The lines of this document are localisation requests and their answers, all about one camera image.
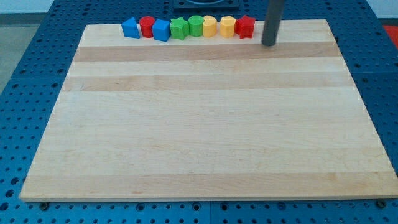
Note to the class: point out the green star block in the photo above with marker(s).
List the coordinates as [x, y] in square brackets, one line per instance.
[179, 28]

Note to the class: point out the yellow hexagon block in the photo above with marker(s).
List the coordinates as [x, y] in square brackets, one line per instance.
[227, 25]

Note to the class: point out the red star block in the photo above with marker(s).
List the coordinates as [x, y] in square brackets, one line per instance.
[244, 27]

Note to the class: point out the wooden board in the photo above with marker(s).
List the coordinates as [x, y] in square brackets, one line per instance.
[205, 119]

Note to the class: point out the green cylinder block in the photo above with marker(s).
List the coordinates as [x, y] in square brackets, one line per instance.
[196, 25]

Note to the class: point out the blue cube block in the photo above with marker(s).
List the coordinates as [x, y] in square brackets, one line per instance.
[161, 30]

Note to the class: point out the red cylinder block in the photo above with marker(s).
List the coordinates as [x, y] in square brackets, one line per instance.
[146, 24]

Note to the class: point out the blue triangle block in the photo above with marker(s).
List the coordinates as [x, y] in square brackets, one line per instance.
[130, 29]

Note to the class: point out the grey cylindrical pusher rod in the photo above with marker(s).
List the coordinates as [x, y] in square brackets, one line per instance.
[272, 21]

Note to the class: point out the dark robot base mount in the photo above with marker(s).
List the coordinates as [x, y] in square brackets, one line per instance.
[205, 4]

